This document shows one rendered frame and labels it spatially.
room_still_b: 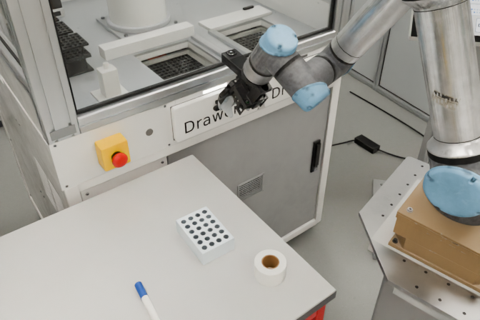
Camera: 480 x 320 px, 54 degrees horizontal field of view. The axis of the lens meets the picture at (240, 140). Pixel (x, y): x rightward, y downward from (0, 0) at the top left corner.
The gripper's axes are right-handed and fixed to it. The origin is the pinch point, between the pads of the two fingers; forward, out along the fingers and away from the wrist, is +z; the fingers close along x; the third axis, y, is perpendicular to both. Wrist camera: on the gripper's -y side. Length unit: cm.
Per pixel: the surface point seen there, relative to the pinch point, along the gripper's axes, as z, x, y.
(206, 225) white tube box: -3.8, -23.6, 27.6
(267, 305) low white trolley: -15, -24, 49
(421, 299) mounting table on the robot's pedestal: -25, 3, 64
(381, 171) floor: 85, 110, 39
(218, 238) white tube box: -7.7, -24.0, 31.7
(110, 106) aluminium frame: -2.7, -30.5, -9.2
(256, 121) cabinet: 17.5, 16.5, 3.7
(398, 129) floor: 96, 148, 23
